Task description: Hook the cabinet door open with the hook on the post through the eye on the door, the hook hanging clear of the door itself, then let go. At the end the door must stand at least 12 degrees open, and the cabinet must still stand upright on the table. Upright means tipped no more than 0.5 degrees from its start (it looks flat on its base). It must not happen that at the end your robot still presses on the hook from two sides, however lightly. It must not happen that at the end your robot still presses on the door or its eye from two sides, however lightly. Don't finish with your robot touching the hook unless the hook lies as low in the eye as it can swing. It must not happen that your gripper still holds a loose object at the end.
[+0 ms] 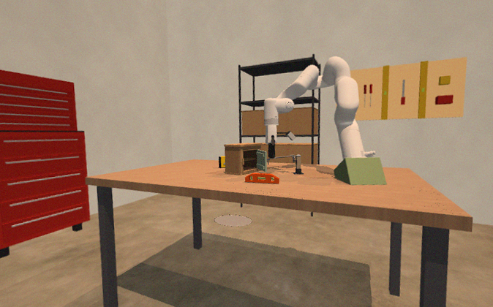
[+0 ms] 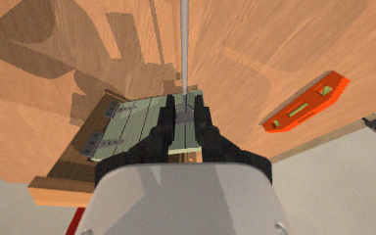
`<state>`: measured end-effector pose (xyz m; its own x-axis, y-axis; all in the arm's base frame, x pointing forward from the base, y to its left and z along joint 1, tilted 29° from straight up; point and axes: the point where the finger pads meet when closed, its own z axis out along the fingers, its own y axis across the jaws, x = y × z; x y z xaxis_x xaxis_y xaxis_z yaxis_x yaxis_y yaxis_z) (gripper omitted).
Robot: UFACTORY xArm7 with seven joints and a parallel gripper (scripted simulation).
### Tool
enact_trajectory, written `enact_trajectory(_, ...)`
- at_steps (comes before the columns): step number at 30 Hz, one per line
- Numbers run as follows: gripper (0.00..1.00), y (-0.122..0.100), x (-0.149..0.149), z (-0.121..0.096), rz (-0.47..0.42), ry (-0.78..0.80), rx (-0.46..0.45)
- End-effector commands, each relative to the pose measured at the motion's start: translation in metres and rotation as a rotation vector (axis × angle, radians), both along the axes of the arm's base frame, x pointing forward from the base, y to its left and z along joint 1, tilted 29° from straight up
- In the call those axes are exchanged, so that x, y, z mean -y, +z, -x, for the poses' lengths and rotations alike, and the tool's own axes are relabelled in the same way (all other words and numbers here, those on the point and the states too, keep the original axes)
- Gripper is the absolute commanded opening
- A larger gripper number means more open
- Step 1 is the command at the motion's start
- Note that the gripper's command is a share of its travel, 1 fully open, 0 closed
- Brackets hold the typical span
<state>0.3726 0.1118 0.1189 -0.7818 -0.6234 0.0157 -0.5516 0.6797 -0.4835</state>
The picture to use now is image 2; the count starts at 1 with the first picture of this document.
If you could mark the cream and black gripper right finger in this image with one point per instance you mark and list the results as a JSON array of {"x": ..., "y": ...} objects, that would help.
[{"x": 218, "y": 149}]

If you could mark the orange spirit level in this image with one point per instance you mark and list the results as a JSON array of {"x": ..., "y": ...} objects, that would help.
[{"x": 308, "y": 104}]

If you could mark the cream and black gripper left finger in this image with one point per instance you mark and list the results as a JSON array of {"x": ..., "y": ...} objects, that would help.
[{"x": 153, "y": 149}]

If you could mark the brown wooden cabinet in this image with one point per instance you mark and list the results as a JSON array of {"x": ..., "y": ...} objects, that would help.
[{"x": 124, "y": 123}]

